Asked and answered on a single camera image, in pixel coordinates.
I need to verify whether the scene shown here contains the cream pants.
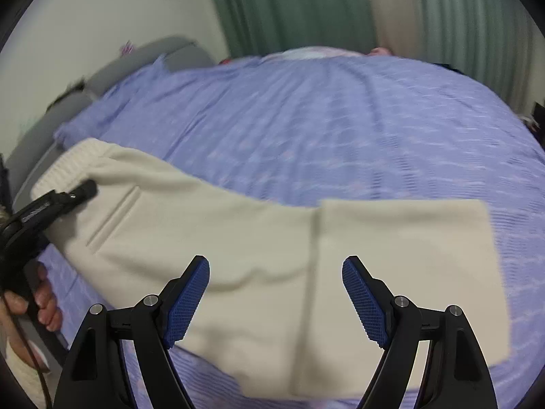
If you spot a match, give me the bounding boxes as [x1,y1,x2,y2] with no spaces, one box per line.
[31,137,512,401]

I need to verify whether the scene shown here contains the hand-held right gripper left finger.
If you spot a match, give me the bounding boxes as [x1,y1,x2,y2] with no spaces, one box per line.
[52,255,211,409]

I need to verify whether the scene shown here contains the grey padded headboard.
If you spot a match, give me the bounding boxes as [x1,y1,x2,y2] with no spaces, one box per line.
[9,35,214,199]

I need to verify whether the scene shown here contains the person's left forearm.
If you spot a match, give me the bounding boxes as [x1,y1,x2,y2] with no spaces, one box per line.
[0,336,51,409]

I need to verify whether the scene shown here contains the purple striped bedspread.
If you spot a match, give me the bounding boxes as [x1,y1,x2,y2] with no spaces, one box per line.
[36,47,545,409]

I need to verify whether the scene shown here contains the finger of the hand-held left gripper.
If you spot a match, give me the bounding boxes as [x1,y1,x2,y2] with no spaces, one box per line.
[60,180,98,206]

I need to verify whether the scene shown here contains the purple striped pillow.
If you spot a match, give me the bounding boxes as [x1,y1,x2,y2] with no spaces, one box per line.
[53,53,175,148]

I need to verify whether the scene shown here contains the black cable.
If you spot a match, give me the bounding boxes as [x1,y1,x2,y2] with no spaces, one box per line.
[2,290,54,409]

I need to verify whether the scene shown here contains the green curtain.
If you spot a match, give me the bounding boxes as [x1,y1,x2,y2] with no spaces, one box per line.
[409,0,545,112]
[202,0,376,63]

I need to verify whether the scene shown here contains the beige curtain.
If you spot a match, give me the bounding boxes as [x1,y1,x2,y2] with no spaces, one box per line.
[360,0,427,57]

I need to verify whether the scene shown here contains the white pink blanket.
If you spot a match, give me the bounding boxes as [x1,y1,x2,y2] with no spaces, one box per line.
[281,46,363,61]

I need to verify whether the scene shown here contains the person's left hand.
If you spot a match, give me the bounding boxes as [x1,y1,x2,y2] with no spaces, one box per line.
[0,262,63,350]

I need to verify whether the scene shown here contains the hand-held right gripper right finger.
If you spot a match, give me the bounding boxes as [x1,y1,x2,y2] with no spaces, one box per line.
[342,256,499,409]

